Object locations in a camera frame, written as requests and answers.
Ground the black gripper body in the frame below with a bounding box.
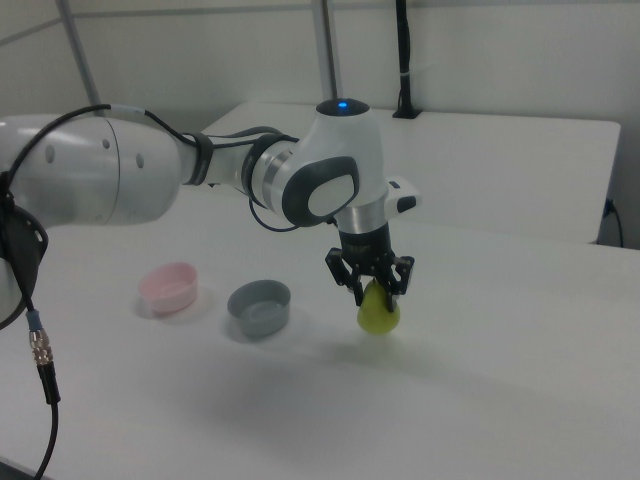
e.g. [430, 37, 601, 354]
[338, 222, 401, 279]

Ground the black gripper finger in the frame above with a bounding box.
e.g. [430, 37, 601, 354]
[324, 248, 366, 307]
[374, 255, 416, 311]

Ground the green pear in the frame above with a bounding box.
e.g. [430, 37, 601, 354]
[356, 279, 402, 335]

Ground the grey bowl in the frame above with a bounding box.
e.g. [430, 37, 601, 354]
[227, 279, 293, 339]

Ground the pink bowl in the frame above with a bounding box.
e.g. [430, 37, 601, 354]
[138, 261, 200, 316]

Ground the black camera pole stand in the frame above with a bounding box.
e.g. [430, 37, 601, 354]
[391, 0, 423, 120]

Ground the grey partition post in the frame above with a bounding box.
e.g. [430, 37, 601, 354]
[313, 0, 342, 101]
[58, 0, 102, 107]

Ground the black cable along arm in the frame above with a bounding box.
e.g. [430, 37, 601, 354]
[0, 103, 341, 234]

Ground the black cable with metal connector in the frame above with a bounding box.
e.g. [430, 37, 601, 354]
[0, 172, 64, 480]

